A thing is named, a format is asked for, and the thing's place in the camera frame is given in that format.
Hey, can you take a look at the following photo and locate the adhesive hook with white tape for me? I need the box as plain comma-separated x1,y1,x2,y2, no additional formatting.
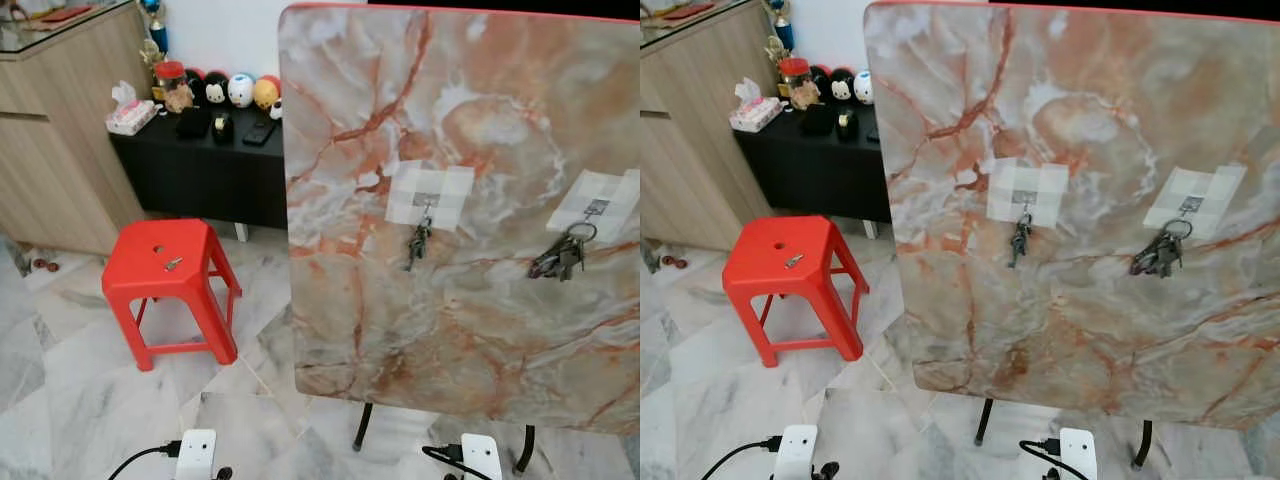
1143,163,1248,241
385,160,476,233
985,157,1069,229
547,170,641,244

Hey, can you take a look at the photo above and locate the red plastic stool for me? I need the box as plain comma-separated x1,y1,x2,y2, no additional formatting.
102,218,243,371
722,215,869,368

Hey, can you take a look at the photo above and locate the marble pattern folding table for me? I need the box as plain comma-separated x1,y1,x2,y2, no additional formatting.
277,3,641,476
863,0,1280,471

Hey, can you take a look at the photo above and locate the black low console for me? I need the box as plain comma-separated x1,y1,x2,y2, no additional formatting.
108,105,291,241
733,100,891,237

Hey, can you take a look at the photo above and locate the slim dark key bunch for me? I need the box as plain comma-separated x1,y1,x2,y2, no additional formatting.
1008,212,1036,269
405,215,436,271

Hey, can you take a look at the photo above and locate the light wood cabinet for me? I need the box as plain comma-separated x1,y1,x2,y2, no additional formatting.
0,0,156,256
640,0,791,251

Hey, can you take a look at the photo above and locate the pink white tissue pack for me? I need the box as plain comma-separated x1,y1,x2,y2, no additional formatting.
728,78,784,133
105,82,159,136

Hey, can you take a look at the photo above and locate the clear jar with red lid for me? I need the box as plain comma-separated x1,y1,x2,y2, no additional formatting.
778,58,819,109
155,62,196,113

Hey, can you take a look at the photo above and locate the gold figure trophy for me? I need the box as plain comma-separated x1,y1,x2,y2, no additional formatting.
140,38,166,101
765,35,791,96

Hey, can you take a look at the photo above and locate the blue stem trophy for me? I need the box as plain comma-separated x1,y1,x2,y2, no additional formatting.
140,0,169,53
765,0,794,51

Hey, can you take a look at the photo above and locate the black television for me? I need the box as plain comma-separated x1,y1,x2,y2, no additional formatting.
990,0,1280,19
368,0,641,23

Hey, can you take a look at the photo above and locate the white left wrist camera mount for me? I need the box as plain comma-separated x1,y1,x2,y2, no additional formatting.
775,425,819,480
175,430,218,480

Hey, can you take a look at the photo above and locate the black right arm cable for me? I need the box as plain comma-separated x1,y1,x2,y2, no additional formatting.
422,445,466,480
1020,440,1063,480

